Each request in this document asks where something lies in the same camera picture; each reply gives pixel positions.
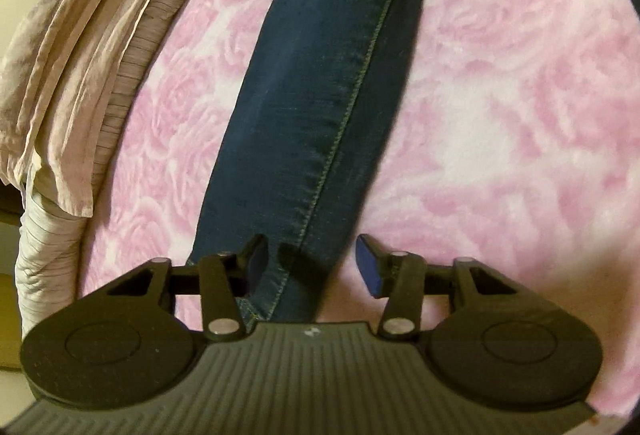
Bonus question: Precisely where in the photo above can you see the pink rose-pattern blanket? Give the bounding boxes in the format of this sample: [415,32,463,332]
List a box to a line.
[79,0,640,421]

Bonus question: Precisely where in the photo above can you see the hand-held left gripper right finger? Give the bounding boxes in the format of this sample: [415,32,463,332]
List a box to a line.
[354,233,522,342]

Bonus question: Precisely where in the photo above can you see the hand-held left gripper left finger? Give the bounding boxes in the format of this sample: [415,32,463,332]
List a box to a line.
[103,233,270,343]

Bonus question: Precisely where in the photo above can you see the dark blue denim pants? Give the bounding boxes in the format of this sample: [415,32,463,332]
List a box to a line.
[189,0,456,323]

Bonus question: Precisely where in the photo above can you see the beige crumpled bed sheet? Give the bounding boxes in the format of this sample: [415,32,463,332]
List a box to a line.
[0,0,242,219]

